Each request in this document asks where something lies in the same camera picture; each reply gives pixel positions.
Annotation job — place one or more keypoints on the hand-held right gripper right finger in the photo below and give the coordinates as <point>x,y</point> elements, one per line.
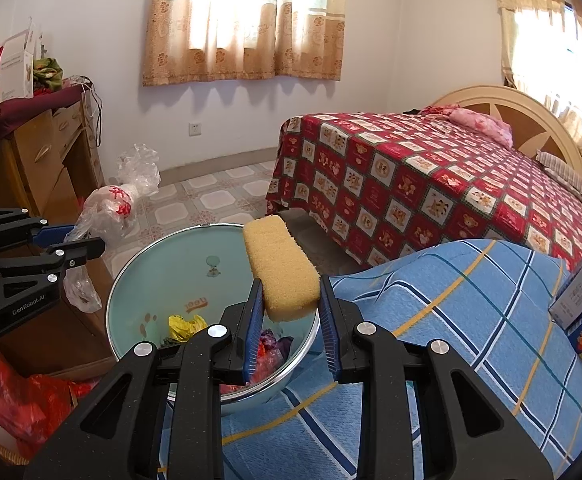
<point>328,330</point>

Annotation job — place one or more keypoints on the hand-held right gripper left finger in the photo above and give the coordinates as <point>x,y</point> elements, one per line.
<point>253,330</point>

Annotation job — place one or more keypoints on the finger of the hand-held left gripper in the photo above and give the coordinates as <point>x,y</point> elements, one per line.
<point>56,235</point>
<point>81,250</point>

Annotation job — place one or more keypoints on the clear plastic bag red print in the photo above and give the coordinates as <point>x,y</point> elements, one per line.
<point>111,205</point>

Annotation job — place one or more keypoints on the yellow plastic bag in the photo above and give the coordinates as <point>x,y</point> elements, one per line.
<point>183,327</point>

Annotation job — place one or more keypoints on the yellow sponge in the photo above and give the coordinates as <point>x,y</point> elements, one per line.
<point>281,265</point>

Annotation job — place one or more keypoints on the red mesh bag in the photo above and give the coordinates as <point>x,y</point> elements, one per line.
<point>271,365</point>

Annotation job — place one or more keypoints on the wooden chair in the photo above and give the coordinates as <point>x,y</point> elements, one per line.
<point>36,160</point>

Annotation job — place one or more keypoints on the maroon cloth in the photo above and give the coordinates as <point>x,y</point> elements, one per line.
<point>31,105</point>

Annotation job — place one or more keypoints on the blue plaid tablecloth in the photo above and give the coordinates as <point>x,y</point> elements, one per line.
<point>471,310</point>

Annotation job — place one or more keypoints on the red patterned bedspread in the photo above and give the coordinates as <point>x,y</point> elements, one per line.
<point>396,185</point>

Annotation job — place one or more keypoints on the green and red clothes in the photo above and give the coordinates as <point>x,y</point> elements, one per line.
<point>46,72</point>

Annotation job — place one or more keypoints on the white paper box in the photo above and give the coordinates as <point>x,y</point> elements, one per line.
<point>13,75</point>

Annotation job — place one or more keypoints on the wide beige window curtain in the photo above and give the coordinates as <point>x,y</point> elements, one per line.
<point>171,35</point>

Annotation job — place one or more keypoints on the white milk carton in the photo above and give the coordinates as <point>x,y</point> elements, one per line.
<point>578,290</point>

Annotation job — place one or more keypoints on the pink floral pillow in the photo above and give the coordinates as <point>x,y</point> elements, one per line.
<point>481,122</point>

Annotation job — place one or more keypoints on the striped pillow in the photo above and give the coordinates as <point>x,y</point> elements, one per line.
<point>566,175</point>

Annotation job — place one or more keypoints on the cream wooden headboard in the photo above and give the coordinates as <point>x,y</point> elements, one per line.
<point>521,120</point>

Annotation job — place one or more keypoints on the white wall socket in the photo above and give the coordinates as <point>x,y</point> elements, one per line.
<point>194,129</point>

